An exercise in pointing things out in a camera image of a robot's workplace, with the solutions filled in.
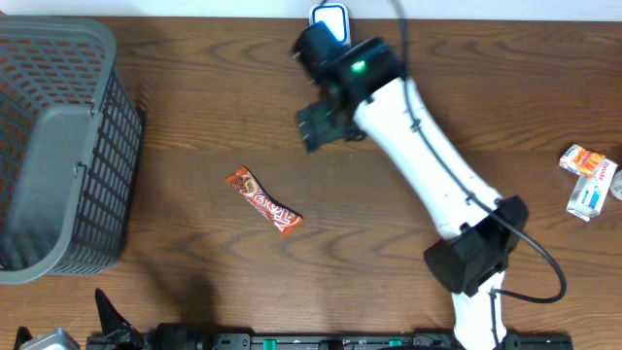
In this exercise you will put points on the white Panadol box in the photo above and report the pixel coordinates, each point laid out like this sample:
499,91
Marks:
589,194

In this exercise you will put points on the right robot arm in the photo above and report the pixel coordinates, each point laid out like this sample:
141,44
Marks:
370,95

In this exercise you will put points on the white barcode scanner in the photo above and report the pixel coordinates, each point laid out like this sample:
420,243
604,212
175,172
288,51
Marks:
336,17

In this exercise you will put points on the orange juice carton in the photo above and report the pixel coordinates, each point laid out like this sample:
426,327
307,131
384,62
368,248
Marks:
580,161

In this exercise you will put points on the green lid jar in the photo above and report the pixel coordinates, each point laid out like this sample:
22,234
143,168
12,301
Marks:
616,185

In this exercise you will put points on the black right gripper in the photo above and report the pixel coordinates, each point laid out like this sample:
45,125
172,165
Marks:
322,122

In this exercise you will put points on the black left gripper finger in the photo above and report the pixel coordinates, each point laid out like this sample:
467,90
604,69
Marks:
22,337
116,330

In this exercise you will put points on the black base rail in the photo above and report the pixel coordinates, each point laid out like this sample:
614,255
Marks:
169,336

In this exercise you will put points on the grey plastic shopping basket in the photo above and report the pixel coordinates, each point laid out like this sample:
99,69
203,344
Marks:
70,143

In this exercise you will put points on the red chocolate bar wrapper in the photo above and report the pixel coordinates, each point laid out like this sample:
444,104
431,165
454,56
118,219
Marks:
281,216

